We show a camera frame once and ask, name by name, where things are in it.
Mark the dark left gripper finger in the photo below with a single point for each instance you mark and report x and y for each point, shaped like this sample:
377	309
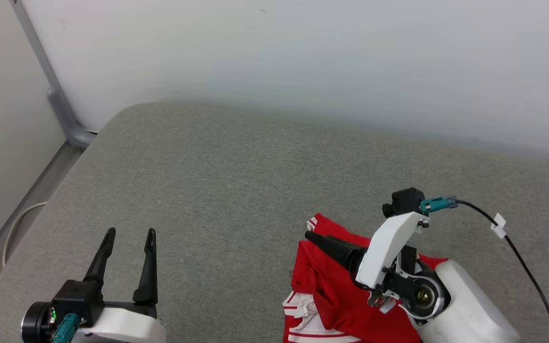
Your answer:
100	262
148	276

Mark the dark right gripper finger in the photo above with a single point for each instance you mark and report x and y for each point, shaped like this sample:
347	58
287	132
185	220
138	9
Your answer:
341	252

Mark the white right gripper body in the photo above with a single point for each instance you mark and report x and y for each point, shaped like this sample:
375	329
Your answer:
384	252

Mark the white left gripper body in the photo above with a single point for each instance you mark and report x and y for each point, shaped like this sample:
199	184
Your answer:
122	328

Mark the red and white garment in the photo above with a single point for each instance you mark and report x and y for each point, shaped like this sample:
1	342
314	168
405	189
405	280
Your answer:
331	295

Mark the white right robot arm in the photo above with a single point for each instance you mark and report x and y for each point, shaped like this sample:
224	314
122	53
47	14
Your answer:
470	309

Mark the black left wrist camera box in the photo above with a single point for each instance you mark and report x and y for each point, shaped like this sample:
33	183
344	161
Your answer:
76	300

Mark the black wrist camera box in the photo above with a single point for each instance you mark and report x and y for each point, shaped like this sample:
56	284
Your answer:
405	202
76	300

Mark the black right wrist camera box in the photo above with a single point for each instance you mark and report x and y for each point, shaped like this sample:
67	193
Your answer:
405	202

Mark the teal left camera connector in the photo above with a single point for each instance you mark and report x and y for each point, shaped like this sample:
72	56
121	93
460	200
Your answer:
65	328

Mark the teal camera connector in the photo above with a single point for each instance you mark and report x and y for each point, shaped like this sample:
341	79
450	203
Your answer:
65	328
439	204

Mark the teal right camera connector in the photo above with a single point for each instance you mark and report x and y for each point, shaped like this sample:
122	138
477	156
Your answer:
439	204

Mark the grey metal frame post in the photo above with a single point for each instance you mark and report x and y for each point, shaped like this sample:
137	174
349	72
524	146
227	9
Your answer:
60	105

